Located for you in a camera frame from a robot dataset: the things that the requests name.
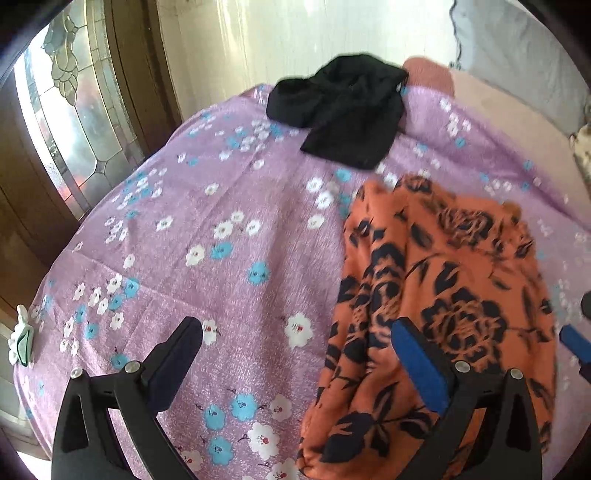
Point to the white green hair clip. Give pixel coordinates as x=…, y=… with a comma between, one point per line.
x=23, y=339

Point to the brown white printed blanket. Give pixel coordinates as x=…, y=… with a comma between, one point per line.
x=582, y=152

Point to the orange floral garment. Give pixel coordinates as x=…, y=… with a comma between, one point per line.
x=438, y=258

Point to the stained glass window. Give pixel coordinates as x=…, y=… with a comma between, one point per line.
x=78, y=115

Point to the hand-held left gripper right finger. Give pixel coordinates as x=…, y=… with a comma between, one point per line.
x=420, y=360

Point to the black garment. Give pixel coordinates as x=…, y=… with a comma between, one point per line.
x=351, y=110

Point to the grey pillow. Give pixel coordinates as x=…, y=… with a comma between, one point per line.
x=508, y=55

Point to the pink bed sheet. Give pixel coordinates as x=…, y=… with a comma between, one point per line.
x=508, y=110

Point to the yellow-brown cloth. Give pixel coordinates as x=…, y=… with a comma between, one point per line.
x=511, y=208

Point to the purple floral bed sheet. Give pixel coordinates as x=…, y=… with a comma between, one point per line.
x=207, y=286

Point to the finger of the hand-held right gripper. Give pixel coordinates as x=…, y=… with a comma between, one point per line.
x=575, y=338
x=587, y=306

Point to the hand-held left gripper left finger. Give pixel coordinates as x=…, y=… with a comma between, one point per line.
x=171, y=364

